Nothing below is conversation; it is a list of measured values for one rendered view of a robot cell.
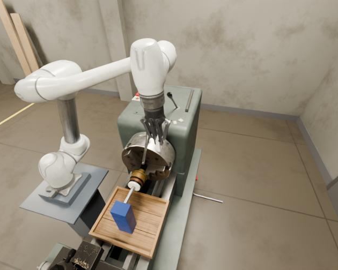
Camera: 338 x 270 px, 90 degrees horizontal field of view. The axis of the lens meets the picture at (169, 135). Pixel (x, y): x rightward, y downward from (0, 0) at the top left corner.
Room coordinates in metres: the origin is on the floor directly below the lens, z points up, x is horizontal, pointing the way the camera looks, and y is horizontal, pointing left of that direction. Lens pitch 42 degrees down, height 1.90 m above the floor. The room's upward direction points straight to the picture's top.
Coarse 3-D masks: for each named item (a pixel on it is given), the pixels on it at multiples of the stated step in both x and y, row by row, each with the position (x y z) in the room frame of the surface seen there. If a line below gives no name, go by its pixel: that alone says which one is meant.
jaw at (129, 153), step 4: (128, 148) 0.67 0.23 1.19; (128, 152) 0.65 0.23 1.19; (132, 152) 0.65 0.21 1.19; (128, 156) 0.63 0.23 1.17; (132, 156) 0.63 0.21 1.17; (136, 156) 0.64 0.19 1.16; (132, 160) 0.62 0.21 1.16; (136, 160) 0.62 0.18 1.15; (140, 160) 0.64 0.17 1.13; (132, 164) 0.60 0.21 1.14; (136, 164) 0.60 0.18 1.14; (140, 164) 0.61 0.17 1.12; (132, 168) 0.58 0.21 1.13; (136, 168) 0.58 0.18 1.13
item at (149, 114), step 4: (144, 108) 0.53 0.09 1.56; (160, 108) 0.52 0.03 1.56; (144, 112) 0.53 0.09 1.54; (148, 112) 0.51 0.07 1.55; (152, 112) 0.51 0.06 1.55; (156, 112) 0.51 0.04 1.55; (160, 112) 0.52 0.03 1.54; (144, 116) 0.55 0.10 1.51; (148, 116) 0.51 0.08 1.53; (152, 116) 0.51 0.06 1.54; (156, 116) 0.51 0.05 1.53; (160, 116) 0.53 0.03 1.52; (164, 116) 0.54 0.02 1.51; (148, 120) 0.54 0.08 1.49; (152, 120) 0.53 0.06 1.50; (160, 120) 0.53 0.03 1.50; (164, 120) 0.52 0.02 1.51; (160, 124) 0.53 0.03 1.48
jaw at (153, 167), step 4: (148, 164) 0.63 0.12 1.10; (152, 164) 0.62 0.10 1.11; (156, 164) 0.62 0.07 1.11; (148, 168) 0.60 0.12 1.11; (152, 168) 0.60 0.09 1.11; (156, 168) 0.59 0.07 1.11; (160, 168) 0.59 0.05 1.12; (164, 168) 0.59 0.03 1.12; (168, 168) 0.60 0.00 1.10; (144, 172) 0.57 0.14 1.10; (148, 172) 0.57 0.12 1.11; (152, 172) 0.57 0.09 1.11; (156, 172) 0.58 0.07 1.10; (160, 172) 0.58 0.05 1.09; (164, 172) 0.57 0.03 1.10; (148, 176) 0.55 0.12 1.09; (156, 176) 0.56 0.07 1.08
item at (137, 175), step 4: (140, 168) 0.60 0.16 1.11; (132, 172) 0.58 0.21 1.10; (136, 172) 0.56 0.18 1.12; (140, 172) 0.56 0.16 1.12; (132, 176) 0.54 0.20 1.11; (136, 176) 0.53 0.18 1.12; (140, 176) 0.54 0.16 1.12; (144, 176) 0.55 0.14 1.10; (132, 180) 0.52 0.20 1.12; (136, 180) 0.51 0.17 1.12; (140, 180) 0.52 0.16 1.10; (144, 180) 0.53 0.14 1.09; (140, 184) 0.50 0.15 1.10; (140, 188) 0.50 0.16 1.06
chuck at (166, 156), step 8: (136, 136) 0.75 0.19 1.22; (144, 136) 0.73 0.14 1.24; (128, 144) 0.71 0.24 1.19; (136, 144) 0.67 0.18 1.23; (144, 144) 0.66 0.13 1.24; (152, 144) 0.67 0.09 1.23; (136, 152) 0.66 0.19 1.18; (152, 152) 0.63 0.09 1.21; (160, 152) 0.63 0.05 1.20; (168, 152) 0.67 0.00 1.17; (128, 160) 0.68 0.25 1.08; (152, 160) 0.63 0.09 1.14; (160, 160) 0.62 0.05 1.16; (168, 160) 0.62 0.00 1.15; (128, 168) 0.68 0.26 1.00; (152, 176) 0.63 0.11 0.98; (160, 176) 0.62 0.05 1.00
